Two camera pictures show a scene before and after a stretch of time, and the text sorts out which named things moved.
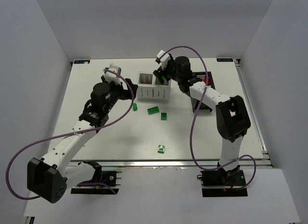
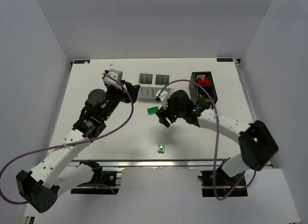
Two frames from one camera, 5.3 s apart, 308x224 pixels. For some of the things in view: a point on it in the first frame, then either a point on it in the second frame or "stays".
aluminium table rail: [245, 163] stays
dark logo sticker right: [224, 59] stays
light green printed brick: [161, 148] stays
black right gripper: [163, 71] → [166, 112]
